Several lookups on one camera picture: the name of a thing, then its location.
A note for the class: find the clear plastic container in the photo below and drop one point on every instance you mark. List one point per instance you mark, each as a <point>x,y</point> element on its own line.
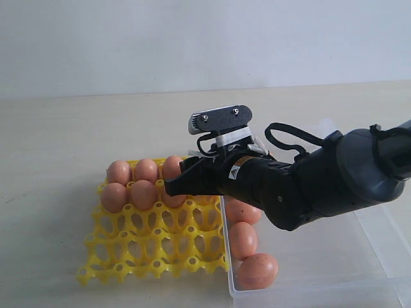
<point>358,259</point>

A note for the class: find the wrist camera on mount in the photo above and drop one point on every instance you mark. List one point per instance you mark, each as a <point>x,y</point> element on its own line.
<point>223,130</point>

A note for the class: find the brown egg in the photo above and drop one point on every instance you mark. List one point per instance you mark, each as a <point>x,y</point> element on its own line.
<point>243,240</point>
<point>146,169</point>
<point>171,167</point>
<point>238,211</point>
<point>119,172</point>
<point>143,194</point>
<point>257,271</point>
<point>173,201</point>
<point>114,197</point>

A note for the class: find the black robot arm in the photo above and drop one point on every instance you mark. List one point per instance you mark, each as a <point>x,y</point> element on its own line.
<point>340,173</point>

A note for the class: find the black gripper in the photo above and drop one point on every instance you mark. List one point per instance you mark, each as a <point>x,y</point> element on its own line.
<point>261,182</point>

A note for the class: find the yellow plastic egg tray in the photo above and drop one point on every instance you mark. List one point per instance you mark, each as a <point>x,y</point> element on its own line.
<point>152,242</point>

